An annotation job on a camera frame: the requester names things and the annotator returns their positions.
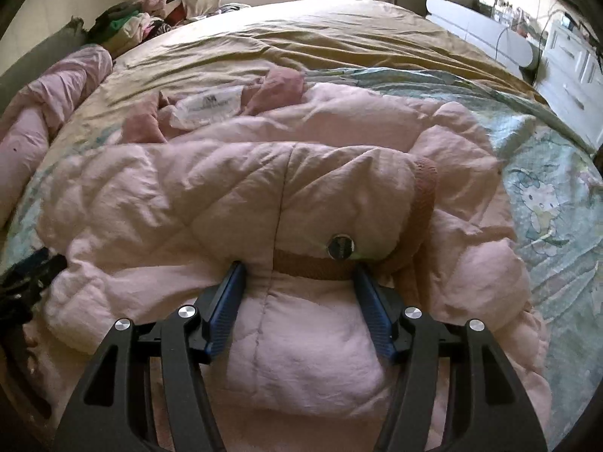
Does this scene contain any pink quilted down coat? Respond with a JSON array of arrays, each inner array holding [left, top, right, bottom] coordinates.
[[37, 83, 552, 451]]

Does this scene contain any pile of clothes by headboard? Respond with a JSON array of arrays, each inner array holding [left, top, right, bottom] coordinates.
[[86, 0, 186, 59]]

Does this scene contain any light blue cartoon blanket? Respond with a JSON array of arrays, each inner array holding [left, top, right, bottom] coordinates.
[[2, 69, 602, 426]]

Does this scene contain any pink rolled duvet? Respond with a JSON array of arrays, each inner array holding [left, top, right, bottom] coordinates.
[[1, 44, 113, 223]]

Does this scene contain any white drawer dresser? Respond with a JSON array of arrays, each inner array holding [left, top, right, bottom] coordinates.
[[534, 21, 603, 151]]

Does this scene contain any tan bed sheet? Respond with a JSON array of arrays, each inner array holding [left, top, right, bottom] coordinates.
[[42, 0, 544, 167]]

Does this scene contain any white vanity desk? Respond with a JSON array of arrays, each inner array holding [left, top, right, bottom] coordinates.
[[396, 0, 539, 78]]

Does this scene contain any grey padded headboard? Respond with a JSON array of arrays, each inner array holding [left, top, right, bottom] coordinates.
[[0, 17, 87, 112]]

